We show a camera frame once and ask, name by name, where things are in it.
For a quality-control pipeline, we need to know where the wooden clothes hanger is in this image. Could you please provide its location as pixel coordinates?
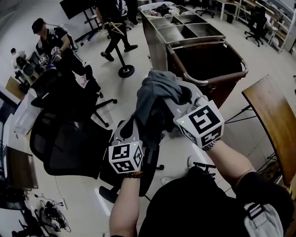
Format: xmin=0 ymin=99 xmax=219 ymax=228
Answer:
xmin=101 ymin=21 xmax=125 ymax=37

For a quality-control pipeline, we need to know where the black stanchion pole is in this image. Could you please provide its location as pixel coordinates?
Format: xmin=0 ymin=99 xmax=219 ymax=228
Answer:
xmin=105 ymin=20 xmax=135 ymax=78

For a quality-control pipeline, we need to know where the tangle of black cables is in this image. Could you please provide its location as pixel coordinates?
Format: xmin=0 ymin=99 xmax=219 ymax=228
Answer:
xmin=34 ymin=193 xmax=71 ymax=233

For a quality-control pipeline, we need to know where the metal wristwatch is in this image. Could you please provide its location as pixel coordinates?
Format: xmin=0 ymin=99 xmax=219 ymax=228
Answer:
xmin=203 ymin=140 xmax=220 ymax=151

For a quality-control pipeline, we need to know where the black flat screen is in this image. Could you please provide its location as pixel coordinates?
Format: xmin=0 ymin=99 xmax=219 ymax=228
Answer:
xmin=59 ymin=0 xmax=99 ymax=20

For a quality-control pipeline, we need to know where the brown laundry cart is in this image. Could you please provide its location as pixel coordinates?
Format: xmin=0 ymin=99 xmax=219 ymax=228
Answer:
xmin=138 ymin=4 xmax=249 ymax=109

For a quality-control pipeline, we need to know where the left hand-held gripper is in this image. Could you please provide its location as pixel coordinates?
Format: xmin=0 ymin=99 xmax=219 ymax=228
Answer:
xmin=108 ymin=117 xmax=145 ymax=175

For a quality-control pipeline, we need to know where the grey cloth garment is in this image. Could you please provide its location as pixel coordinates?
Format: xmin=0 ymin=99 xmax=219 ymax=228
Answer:
xmin=131 ymin=70 xmax=192 ymax=151

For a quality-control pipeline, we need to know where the person's black clothed body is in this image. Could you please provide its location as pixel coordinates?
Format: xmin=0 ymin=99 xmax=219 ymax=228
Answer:
xmin=137 ymin=165 xmax=294 ymax=237

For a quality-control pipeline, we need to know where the wooden table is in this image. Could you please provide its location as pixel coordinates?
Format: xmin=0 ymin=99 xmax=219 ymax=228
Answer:
xmin=225 ymin=74 xmax=296 ymax=187

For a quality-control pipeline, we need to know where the white shelf rack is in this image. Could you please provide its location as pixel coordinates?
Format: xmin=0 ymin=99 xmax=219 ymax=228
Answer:
xmin=238 ymin=0 xmax=296 ymax=54

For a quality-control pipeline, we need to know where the black mesh office chair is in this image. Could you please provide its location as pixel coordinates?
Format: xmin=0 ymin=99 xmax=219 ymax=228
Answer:
xmin=29 ymin=113 xmax=165 ymax=204

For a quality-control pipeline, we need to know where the person's right forearm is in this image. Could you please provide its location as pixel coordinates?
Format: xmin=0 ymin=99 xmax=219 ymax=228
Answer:
xmin=207 ymin=140 xmax=256 ymax=193

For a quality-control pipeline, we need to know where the person's left forearm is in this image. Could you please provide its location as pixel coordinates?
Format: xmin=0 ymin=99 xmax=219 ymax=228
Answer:
xmin=109 ymin=175 xmax=142 ymax=237

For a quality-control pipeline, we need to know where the grey chest pouch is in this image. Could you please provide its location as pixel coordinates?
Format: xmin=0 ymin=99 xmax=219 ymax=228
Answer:
xmin=244 ymin=203 xmax=285 ymax=237

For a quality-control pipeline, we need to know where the black belt clamp device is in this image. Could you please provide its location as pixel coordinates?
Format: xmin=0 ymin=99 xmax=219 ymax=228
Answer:
xmin=192 ymin=162 xmax=217 ymax=178

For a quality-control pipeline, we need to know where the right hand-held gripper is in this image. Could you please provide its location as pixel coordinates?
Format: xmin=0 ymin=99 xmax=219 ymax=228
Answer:
xmin=162 ymin=79 xmax=224 ymax=149

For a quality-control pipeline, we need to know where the dark wooden cabinet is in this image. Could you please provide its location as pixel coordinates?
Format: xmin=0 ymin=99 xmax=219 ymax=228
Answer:
xmin=6 ymin=145 xmax=39 ymax=189

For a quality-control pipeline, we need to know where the pink cloth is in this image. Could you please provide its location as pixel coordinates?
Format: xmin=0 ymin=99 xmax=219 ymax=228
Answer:
xmin=78 ymin=75 xmax=90 ymax=88

